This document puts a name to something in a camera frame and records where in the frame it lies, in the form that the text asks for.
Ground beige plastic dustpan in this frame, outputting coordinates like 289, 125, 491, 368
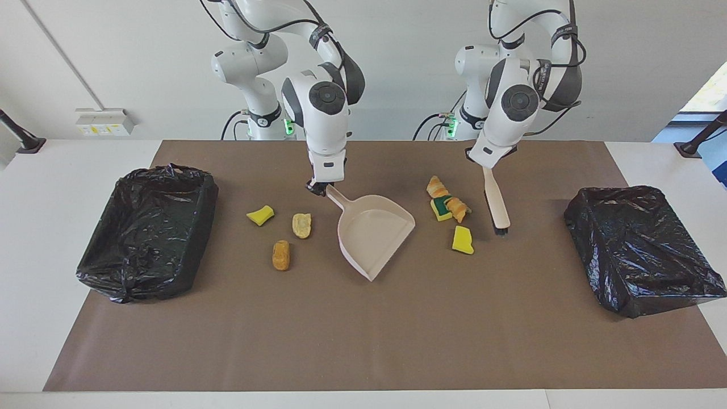
325, 185, 416, 282

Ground black bag-lined bin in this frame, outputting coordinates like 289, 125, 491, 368
76, 164, 219, 303
563, 185, 727, 319

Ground brown bread roll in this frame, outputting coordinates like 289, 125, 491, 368
271, 240, 291, 272

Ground black stand foot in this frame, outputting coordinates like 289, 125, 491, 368
0, 109, 47, 154
674, 110, 727, 158

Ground black left base cable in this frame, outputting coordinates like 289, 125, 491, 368
413, 111, 455, 141

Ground grey wall conduit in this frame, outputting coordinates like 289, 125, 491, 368
22, 0, 96, 111

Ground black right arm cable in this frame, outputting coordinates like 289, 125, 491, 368
199, 0, 347, 69

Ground black right base cable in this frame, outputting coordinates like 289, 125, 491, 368
220, 110, 250, 141

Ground green and yellow sponge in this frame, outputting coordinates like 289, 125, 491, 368
430, 195, 455, 222

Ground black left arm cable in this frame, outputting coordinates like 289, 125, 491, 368
487, 0, 587, 137

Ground beige hand brush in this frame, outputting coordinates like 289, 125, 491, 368
482, 165, 511, 235

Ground white wall socket box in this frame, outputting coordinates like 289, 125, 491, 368
75, 108, 137, 136

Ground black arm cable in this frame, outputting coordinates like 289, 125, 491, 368
487, 0, 587, 137
199, 0, 347, 69

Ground yellow sponge piece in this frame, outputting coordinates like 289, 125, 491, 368
452, 226, 475, 255
246, 205, 275, 227

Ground brown paper table mat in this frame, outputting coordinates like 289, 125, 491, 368
44, 140, 727, 391

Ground black base cable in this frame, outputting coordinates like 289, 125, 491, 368
413, 111, 455, 141
220, 110, 250, 141

